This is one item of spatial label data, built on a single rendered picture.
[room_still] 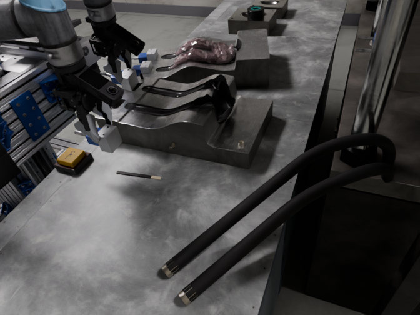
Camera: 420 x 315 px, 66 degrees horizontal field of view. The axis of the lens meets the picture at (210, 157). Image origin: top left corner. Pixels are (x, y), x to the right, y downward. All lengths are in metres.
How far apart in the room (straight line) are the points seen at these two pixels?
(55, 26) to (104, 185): 0.44
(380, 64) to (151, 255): 0.66
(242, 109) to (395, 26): 0.47
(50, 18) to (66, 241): 0.50
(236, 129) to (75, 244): 0.52
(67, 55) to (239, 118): 0.50
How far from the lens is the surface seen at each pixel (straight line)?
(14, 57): 1.55
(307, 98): 1.18
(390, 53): 0.79
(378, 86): 0.83
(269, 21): 1.62
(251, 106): 1.03
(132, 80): 1.14
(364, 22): 1.84
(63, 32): 0.75
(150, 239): 0.80
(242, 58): 1.20
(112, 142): 0.88
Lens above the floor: 1.45
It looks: 43 degrees down
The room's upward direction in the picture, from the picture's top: 8 degrees counter-clockwise
